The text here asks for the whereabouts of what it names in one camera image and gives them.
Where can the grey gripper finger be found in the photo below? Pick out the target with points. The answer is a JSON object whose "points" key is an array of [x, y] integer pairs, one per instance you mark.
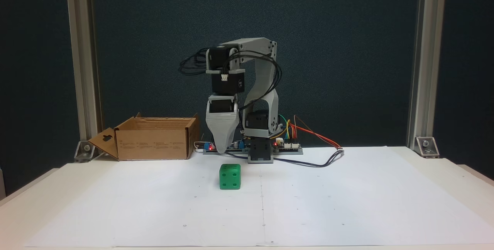
{"points": [[222, 130]]}

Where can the green dice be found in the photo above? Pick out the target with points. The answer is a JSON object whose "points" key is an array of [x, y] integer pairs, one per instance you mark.
{"points": [[230, 176]]}

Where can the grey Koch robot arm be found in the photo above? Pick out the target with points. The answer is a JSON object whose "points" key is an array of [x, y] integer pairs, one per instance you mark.
{"points": [[266, 72]]}

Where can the blue circuit board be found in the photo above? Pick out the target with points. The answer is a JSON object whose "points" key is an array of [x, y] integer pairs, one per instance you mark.
{"points": [[216, 147]]}

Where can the brown cardboard box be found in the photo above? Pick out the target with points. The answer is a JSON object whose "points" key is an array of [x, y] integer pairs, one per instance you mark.
{"points": [[154, 144]]}

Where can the metal corner bracket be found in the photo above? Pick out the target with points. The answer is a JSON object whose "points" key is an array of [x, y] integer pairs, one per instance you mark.
{"points": [[426, 146], [87, 150]]}

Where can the aluminium frame post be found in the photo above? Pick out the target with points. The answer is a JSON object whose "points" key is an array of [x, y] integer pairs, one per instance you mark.
{"points": [[424, 49], [83, 49]]}

